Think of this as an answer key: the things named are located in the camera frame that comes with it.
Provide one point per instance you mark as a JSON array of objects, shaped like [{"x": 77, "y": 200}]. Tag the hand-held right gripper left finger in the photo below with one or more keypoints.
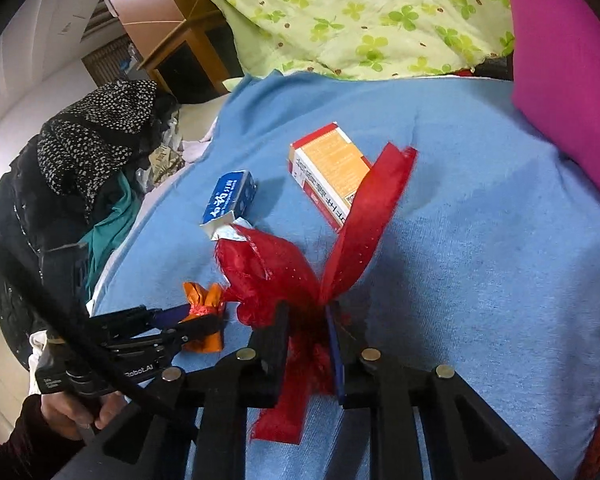
[{"x": 272, "y": 355}]

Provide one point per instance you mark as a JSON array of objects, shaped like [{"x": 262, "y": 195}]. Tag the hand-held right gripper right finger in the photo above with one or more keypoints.
[{"x": 336, "y": 360}]

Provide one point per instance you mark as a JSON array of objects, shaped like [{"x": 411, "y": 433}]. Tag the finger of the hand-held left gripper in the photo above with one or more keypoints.
[
  {"x": 170, "y": 314},
  {"x": 200, "y": 327}
]

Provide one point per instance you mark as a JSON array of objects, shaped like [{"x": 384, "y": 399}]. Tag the orange foil wrapper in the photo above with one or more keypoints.
[{"x": 212, "y": 295}]

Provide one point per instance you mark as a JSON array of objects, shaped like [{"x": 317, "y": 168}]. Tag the red mesh ribbon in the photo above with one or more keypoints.
[{"x": 270, "y": 270}]

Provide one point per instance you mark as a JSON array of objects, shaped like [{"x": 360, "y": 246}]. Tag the small blue carton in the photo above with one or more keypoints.
[{"x": 227, "y": 197}]

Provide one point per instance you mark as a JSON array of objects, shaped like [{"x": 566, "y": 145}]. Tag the orange white medicine box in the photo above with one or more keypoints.
[{"x": 330, "y": 157}]

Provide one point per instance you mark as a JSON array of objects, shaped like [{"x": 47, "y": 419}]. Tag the person's left forearm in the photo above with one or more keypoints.
[{"x": 20, "y": 445}]

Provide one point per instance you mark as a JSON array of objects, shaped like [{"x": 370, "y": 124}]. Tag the person's left hand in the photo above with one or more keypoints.
[{"x": 70, "y": 415}]

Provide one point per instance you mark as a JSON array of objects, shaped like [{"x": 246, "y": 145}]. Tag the teal cloth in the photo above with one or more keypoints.
[{"x": 110, "y": 230}]

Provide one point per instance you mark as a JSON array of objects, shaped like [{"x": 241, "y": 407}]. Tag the crumpled plastic bags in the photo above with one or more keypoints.
[{"x": 162, "y": 157}]

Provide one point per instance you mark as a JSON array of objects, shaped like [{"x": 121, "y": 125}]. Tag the black white-dotted garment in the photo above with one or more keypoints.
[{"x": 95, "y": 130}]

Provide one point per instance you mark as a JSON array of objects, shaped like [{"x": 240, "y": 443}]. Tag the blue blanket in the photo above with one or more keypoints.
[{"x": 480, "y": 210}]

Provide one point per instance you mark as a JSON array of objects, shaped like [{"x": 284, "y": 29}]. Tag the ceiling air vent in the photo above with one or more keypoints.
[{"x": 101, "y": 17}]

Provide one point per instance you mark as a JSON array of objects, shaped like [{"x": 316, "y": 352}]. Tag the green clover print quilt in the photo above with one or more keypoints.
[{"x": 355, "y": 10}]

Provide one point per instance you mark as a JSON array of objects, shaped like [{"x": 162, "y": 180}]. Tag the magenta pillow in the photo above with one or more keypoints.
[{"x": 565, "y": 60}]

